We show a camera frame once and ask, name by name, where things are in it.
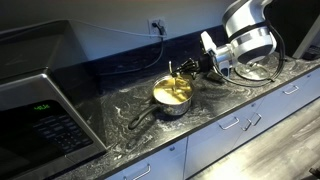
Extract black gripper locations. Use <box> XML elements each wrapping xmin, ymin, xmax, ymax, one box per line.
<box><xmin>173</xmin><ymin>55</ymin><xmax>214</xmax><ymax>80</ymax></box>

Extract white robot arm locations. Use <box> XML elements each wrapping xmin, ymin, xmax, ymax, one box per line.
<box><xmin>171</xmin><ymin>0</ymin><xmax>284</xmax><ymax>81</ymax></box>

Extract glass pot lid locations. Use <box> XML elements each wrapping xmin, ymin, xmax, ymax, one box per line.
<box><xmin>235</xmin><ymin>63</ymin><xmax>270</xmax><ymax>81</ymax></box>

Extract black steel microwave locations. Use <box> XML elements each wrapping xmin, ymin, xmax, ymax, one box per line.
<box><xmin>0</xmin><ymin>19</ymin><xmax>108</xmax><ymax>180</ymax></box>

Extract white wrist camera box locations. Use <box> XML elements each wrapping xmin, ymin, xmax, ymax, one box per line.
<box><xmin>201</xmin><ymin>31</ymin><xmax>217</xmax><ymax>54</ymax></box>

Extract silver pot with black handle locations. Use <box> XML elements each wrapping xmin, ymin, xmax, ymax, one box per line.
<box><xmin>128</xmin><ymin>75</ymin><xmax>194</xmax><ymax>130</ymax></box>

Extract white wall outlet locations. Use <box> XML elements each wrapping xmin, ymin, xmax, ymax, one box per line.
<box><xmin>148</xmin><ymin>18</ymin><xmax>167</xmax><ymax>37</ymax></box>

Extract silver drawer handle right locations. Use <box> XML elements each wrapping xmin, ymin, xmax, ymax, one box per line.
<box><xmin>218</xmin><ymin>117</ymin><xmax>240</xmax><ymax>130</ymax></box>

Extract silver drawer handle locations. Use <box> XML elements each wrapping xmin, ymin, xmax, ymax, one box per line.
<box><xmin>283</xmin><ymin>85</ymin><xmax>299</xmax><ymax>95</ymax></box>
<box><xmin>218</xmin><ymin>117</ymin><xmax>240</xmax><ymax>130</ymax></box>
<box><xmin>123</xmin><ymin>163</ymin><xmax>151</xmax><ymax>180</ymax></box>

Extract silver cabinet handle pair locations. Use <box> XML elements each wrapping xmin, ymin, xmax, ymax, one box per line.
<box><xmin>241</xmin><ymin>113</ymin><xmax>262</xmax><ymax>131</ymax></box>

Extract silver drawer handle far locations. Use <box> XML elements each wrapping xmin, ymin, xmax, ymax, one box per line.
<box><xmin>283</xmin><ymin>85</ymin><xmax>299</xmax><ymax>95</ymax></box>

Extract white power cable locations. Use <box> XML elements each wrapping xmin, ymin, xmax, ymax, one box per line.
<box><xmin>68</xmin><ymin>18</ymin><xmax>158</xmax><ymax>38</ymax></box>

